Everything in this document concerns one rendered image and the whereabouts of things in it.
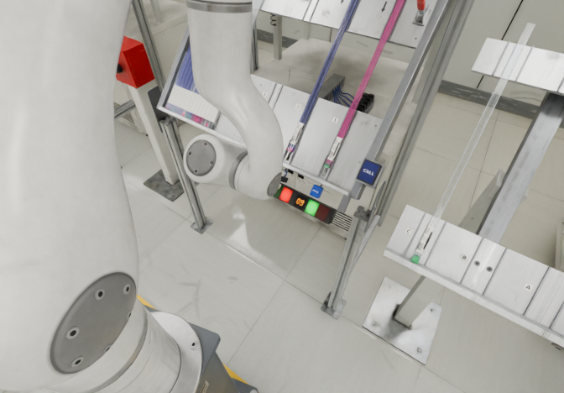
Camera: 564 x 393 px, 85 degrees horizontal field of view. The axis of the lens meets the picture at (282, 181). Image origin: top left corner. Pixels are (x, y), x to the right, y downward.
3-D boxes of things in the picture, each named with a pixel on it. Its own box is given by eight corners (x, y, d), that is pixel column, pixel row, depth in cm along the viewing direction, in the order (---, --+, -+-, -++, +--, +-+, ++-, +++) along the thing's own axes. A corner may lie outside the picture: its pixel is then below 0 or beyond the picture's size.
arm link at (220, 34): (308, 9, 41) (287, 190, 59) (216, -6, 47) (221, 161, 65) (273, 14, 35) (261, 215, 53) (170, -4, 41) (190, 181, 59)
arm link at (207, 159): (268, 154, 61) (231, 140, 65) (233, 143, 49) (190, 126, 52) (253, 194, 62) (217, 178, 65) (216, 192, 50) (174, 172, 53)
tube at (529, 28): (417, 262, 63) (418, 263, 62) (410, 259, 64) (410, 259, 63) (533, 27, 59) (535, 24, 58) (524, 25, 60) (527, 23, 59)
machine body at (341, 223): (356, 253, 145) (390, 155, 100) (239, 191, 171) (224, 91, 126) (401, 170, 182) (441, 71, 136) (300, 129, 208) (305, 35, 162)
